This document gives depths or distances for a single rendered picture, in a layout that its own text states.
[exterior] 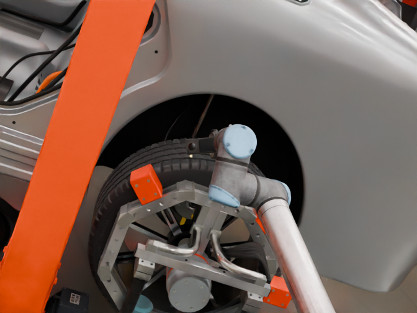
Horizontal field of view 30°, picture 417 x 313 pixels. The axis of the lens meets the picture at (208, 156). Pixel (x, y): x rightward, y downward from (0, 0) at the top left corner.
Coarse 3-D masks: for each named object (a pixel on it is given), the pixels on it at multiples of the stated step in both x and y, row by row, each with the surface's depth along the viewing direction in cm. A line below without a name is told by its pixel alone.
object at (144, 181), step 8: (144, 168) 240; (152, 168) 241; (136, 176) 237; (144, 176) 236; (152, 176) 236; (136, 184) 236; (144, 184) 237; (152, 184) 237; (160, 184) 243; (136, 192) 238; (144, 192) 238; (152, 192) 238; (160, 192) 239; (144, 200) 238; (152, 200) 239
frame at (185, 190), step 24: (168, 192) 243; (192, 192) 238; (120, 216) 241; (144, 216) 241; (240, 216) 242; (120, 240) 244; (264, 240) 247; (120, 288) 252; (216, 312) 264; (240, 312) 258
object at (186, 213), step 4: (176, 204) 295; (180, 204) 295; (184, 204) 295; (172, 208) 300; (176, 208) 295; (180, 208) 295; (184, 208) 295; (156, 212) 301; (160, 212) 301; (168, 212) 301; (176, 212) 301; (180, 212) 296; (184, 212) 296; (188, 212) 296; (192, 212) 296; (160, 216) 301; (176, 216) 302; (180, 216) 302; (184, 216) 297; (188, 216) 297; (164, 220) 302; (172, 220) 302; (180, 220) 303; (188, 220) 303
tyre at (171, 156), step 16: (160, 144) 262; (176, 144) 259; (128, 160) 263; (144, 160) 254; (160, 160) 250; (176, 160) 247; (192, 160) 247; (208, 160) 250; (112, 176) 262; (128, 176) 250; (160, 176) 245; (176, 176) 245; (192, 176) 245; (208, 176) 246; (112, 192) 249; (128, 192) 247; (96, 208) 260; (112, 208) 249; (96, 224) 251; (112, 224) 251; (96, 240) 254; (96, 256) 256; (96, 272) 258; (112, 304) 264
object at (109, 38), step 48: (96, 0) 204; (144, 0) 204; (96, 48) 209; (96, 96) 214; (48, 144) 220; (96, 144) 220; (48, 192) 226; (48, 240) 232; (0, 288) 238; (48, 288) 239
